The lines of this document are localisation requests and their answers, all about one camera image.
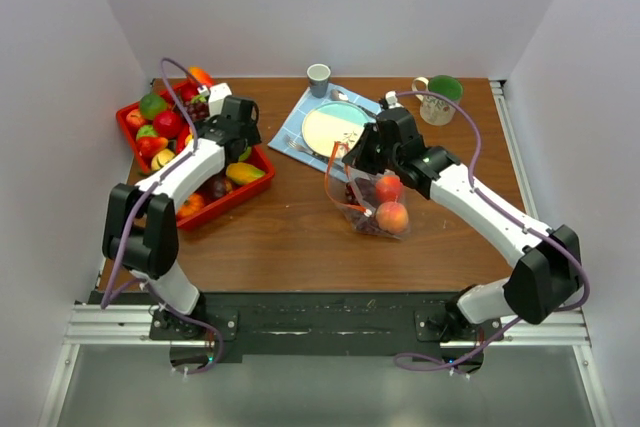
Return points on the metal spoon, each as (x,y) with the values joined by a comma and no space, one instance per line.
(338,95)

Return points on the orange peach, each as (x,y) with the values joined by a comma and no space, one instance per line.
(392,217)

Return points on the cream and teal plate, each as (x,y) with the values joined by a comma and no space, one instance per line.
(333,122)

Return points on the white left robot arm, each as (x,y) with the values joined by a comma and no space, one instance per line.
(140,233)

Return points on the clear zip bag orange zipper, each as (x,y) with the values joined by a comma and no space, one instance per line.
(337,175)

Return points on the red pomegranate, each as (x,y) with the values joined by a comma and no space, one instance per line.
(188,92)

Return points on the floral mug green inside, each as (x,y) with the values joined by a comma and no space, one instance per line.
(436,95)

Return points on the grey paper cup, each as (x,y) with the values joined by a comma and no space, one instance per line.
(318,77)

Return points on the red fruit tray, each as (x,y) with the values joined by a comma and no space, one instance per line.
(196,111)

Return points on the blue checked cloth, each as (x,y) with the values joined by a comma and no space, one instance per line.
(293,123)

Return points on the red yellow apple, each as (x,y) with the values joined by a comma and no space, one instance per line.
(389,188)

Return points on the red strawberry fruit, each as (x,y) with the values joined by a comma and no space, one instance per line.
(149,146)

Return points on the dark red grape bunch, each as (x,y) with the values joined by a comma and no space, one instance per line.
(360,194)

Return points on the green custard apple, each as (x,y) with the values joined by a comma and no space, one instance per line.
(146,131)

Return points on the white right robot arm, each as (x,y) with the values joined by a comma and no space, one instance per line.
(544,261)

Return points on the red apple at tray left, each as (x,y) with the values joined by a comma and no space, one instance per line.
(134,120)

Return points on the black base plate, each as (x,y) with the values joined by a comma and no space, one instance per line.
(335,324)

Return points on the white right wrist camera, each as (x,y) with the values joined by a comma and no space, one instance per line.
(389,101)

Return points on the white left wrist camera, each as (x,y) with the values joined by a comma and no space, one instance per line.
(214,97)

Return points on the dark purple plum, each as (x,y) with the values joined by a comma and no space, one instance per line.
(218,187)

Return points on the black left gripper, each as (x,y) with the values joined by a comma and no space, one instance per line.
(251,134)

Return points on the orange yellow mango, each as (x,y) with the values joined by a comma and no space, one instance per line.
(242,173)

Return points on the metal fork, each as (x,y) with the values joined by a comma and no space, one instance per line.
(312,158)

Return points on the green lime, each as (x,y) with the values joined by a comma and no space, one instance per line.
(151,105)

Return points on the small orange pumpkin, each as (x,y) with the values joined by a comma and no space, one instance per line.
(192,205)

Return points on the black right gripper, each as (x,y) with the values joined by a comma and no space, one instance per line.
(358,156)

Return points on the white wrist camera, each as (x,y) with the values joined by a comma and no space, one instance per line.
(214,97)
(389,101)

